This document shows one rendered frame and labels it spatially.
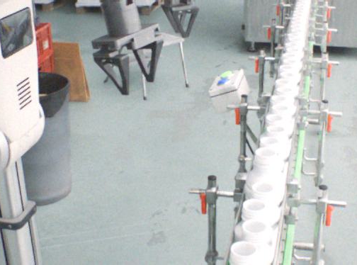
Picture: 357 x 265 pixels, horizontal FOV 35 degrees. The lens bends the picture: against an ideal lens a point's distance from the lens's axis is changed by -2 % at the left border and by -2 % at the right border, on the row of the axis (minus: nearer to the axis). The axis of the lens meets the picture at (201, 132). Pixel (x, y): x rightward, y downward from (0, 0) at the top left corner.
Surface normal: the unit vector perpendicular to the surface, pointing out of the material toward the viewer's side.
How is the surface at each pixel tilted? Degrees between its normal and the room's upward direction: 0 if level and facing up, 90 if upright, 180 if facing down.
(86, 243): 0
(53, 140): 94
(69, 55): 103
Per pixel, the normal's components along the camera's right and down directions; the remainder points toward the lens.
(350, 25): -0.19, 0.40
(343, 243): 0.00, -0.91
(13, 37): 0.98, 0.07
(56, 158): 0.77, 0.31
